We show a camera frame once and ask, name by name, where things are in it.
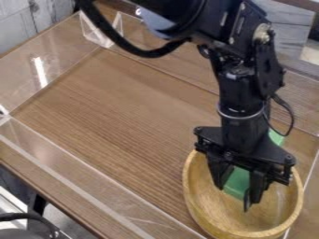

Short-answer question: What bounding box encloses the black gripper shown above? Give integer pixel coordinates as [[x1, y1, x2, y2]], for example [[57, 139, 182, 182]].
[[193, 106, 296, 211]]

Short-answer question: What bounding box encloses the green rectangular block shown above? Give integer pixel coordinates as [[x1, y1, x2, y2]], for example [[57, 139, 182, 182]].
[[222, 130, 285, 201]]

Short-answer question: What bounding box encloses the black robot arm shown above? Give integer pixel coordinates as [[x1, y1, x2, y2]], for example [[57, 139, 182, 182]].
[[132, 0, 295, 208]]

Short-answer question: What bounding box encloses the brown wooden bowl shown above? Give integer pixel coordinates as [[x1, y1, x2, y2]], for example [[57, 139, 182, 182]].
[[181, 150, 304, 239]]

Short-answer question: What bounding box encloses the black table leg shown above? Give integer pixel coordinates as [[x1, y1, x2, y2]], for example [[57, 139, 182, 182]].
[[30, 194, 46, 216]]

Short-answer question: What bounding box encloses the clear acrylic front wall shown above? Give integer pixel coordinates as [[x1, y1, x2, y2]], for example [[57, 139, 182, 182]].
[[0, 116, 205, 239]]

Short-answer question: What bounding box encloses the black cable bottom left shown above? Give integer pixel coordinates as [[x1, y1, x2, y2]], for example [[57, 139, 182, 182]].
[[0, 212, 60, 239]]

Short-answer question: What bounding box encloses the clear acrylic corner bracket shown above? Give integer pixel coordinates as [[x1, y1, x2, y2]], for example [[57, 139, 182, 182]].
[[80, 12, 122, 49]]

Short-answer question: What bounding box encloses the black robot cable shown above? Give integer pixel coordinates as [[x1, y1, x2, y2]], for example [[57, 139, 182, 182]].
[[76, 0, 192, 59]]

